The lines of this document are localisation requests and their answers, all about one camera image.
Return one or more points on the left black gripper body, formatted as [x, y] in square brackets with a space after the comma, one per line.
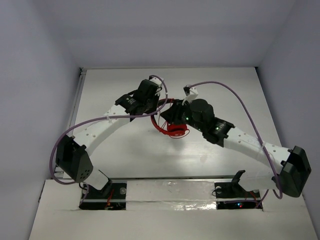
[141, 110]

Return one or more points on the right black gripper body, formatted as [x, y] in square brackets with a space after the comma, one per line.
[184, 113]

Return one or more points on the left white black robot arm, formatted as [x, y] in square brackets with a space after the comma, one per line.
[73, 152]

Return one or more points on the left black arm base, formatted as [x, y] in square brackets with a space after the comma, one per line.
[115, 199]

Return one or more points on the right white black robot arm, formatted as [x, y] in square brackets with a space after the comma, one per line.
[290, 167]

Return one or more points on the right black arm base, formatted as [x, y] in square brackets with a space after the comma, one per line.
[231, 196]

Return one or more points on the white foil covered block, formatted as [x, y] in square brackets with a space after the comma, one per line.
[170, 195]

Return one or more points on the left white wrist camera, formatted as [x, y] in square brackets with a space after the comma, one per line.
[158, 81]

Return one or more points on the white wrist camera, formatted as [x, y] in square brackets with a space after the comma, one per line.
[158, 81]
[191, 93]

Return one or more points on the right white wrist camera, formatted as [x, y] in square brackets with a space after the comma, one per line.
[191, 93]

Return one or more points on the aluminium rail at front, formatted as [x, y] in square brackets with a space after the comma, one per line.
[174, 178]

